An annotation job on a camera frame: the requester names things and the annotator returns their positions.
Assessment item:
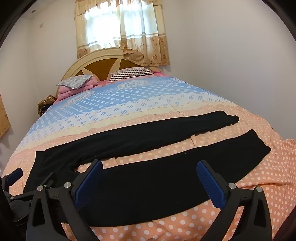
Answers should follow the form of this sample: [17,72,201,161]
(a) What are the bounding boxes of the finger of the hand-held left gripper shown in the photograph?
[5,168,23,186]
[10,173,57,202]

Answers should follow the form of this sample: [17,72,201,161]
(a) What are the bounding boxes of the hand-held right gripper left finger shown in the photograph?
[26,159,103,241]

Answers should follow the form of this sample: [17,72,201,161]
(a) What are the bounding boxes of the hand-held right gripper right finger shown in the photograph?
[196,160,273,241]

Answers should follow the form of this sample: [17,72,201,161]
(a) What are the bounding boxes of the black pants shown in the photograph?
[23,111,271,226]

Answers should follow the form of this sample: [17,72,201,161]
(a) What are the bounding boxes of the beige floral window curtain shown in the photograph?
[74,0,170,67]
[0,93,11,139]

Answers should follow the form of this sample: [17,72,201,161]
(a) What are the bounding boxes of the brown patterned bag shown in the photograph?
[38,95,57,116]

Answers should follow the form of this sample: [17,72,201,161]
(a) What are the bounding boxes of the polka dot bed blanket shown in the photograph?
[0,74,296,241]

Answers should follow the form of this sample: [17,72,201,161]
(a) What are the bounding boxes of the pink folded blanket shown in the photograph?
[57,77,100,101]

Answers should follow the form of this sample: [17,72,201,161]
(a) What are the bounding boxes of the pink bed sheet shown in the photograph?
[98,70,168,87]

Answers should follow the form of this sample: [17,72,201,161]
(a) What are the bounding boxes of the grey patterned pillow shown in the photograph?
[56,75,94,89]

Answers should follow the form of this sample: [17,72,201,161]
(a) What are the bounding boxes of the striped pillow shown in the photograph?
[109,68,154,82]

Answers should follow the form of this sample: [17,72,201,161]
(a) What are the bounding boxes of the cream and brown headboard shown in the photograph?
[55,47,163,98]

